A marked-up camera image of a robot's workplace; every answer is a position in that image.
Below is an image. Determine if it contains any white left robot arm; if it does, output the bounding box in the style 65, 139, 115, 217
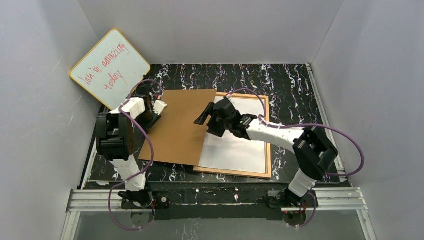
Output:
95, 85, 167, 192

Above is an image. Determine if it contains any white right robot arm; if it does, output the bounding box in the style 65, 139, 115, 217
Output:
194, 97, 339, 199

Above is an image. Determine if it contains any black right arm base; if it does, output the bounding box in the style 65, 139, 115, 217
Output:
264, 189, 319, 210

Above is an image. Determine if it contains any aluminium mounting rail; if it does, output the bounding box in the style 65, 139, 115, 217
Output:
66, 187, 368, 213

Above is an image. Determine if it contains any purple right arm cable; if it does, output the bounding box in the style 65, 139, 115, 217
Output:
225, 88, 366, 229

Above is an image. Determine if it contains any brown frame backing board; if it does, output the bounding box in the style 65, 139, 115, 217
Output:
148, 89, 217, 166

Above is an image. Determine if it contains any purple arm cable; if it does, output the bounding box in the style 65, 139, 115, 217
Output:
107, 79, 164, 232
225, 88, 366, 229

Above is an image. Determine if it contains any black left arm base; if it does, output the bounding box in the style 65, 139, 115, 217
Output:
118, 190, 170, 210

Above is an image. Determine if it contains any printed colour photo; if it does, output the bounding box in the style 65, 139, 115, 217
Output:
198, 96, 268, 174

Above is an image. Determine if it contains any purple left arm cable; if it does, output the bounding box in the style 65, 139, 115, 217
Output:
107, 79, 164, 232

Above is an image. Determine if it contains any wooden picture frame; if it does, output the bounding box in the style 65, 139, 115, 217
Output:
193, 93, 272, 179

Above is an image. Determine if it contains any yellow-edged whiteboard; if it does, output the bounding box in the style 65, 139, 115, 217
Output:
69, 28, 151, 110

